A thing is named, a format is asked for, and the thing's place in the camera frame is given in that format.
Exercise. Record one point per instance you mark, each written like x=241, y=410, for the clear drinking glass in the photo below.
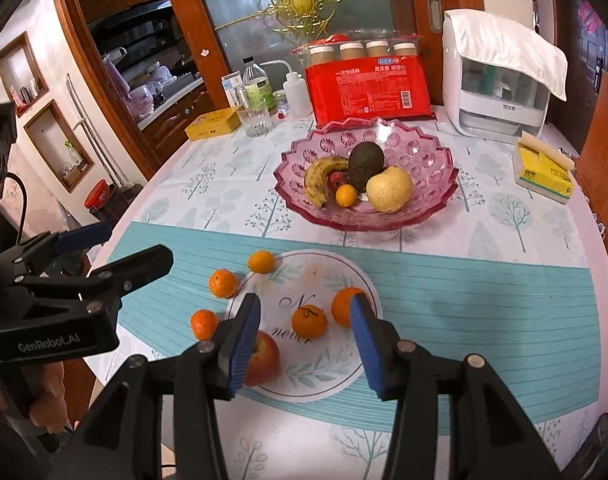
x=254, y=120

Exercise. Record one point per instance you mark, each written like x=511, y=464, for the wooden kitchen base cabinet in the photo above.
x=173, y=120

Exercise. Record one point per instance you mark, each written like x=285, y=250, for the black range hood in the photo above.
x=128, y=15

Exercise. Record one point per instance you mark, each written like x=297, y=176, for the orange tangerine with stem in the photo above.
x=309, y=321

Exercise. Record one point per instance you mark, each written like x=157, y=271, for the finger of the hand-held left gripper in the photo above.
x=133, y=270
x=83, y=238

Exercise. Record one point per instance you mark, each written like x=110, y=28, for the pale purple plastic bag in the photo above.
x=143, y=90

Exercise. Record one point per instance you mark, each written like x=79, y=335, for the white squeeze bottle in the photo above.
x=298, y=95

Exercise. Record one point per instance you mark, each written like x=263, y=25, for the round white leaf-print mat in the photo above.
x=324, y=370

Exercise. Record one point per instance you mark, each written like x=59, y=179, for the wooden wall niche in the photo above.
x=23, y=75
x=58, y=145

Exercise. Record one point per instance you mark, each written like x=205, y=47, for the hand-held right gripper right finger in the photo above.
x=366, y=355

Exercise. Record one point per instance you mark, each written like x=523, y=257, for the red pack of paper cups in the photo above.
x=369, y=90

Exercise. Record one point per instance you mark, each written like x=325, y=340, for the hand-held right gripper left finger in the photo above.
x=244, y=350

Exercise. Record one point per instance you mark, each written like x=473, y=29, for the small yellow-orange citrus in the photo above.
x=346, y=195

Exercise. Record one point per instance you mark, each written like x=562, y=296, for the red wall decoration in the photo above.
x=591, y=15

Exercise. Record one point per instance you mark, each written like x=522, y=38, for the dark avocado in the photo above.
x=366, y=165

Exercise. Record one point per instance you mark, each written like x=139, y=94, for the white countertop appliance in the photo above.
x=499, y=110

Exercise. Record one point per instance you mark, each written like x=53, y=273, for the white cloth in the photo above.
x=504, y=40

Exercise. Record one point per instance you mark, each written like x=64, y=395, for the small red fruit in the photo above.
x=338, y=178

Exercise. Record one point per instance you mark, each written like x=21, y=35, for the glass door with gold ornament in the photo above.
x=244, y=10

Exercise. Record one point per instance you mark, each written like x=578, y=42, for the yellow pear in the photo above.
x=390, y=190

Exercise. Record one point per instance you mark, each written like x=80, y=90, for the small glass jar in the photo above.
x=280, y=102

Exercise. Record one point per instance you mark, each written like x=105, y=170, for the white and blue carton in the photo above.
x=228, y=87

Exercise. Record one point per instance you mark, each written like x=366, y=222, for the tree-print tablecloth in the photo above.
x=484, y=310

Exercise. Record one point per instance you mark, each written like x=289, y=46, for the glass bottle with green label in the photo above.
x=258, y=85

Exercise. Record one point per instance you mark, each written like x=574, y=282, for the red plastic object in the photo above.
x=339, y=37

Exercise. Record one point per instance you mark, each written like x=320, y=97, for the red lidded bucket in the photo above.
x=99, y=195

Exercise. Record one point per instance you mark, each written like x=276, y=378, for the person's left hand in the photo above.
x=48, y=400

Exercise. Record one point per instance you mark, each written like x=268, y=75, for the yellow tissue pack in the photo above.
x=544, y=170

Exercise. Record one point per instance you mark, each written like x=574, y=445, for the pink glass fruit bowl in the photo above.
x=419, y=150

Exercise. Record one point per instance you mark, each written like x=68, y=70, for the spotted yellow banana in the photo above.
x=316, y=175

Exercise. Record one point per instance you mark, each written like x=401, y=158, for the wooden side cabinet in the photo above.
x=604, y=160

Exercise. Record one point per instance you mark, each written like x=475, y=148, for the small metal can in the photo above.
x=240, y=96

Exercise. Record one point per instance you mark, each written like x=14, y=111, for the yellow box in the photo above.
x=211, y=125

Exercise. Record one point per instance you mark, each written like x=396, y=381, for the red apple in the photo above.
x=265, y=360

